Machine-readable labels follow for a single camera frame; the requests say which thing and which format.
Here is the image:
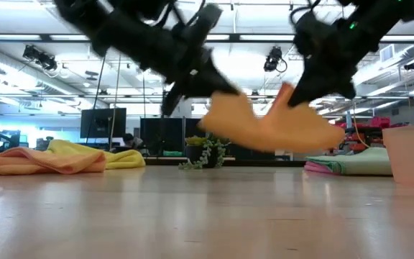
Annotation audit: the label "red bin shelving rack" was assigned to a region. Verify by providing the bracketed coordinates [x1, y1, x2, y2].
[331, 115, 409, 155]

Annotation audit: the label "pink microfiber towel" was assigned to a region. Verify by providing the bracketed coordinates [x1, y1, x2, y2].
[303, 160, 339, 176]

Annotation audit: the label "grey air vent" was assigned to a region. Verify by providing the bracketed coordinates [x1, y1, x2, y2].
[379, 45, 397, 64]

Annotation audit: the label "potted succulent in black bowl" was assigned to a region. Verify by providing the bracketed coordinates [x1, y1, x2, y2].
[177, 133, 232, 171]

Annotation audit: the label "black monitor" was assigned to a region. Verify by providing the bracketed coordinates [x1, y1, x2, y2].
[79, 107, 127, 140]

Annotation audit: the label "hanging yellow cable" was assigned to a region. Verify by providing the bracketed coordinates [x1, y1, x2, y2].
[350, 102, 370, 149]

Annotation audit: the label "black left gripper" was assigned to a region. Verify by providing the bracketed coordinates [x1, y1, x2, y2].
[134, 2, 241, 118]

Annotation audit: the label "black overhead camera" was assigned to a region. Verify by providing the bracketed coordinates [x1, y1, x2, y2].
[262, 45, 288, 73]

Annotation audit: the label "orange microfiber towel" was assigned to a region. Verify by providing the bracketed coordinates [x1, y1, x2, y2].
[0, 146, 108, 176]
[197, 81, 347, 155]

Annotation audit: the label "light green microfiber towel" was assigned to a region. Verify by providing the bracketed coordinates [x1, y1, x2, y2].
[304, 146, 394, 177]

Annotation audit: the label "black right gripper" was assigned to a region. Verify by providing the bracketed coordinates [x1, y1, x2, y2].
[287, 9, 386, 109]

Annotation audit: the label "black partition panels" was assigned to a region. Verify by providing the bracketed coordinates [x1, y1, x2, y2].
[139, 117, 208, 162]

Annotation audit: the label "black ceiling camera cluster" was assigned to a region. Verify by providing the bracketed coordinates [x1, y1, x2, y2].
[21, 44, 59, 72]

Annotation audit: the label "yellow microfiber towel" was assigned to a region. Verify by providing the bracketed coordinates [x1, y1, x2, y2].
[46, 139, 147, 171]

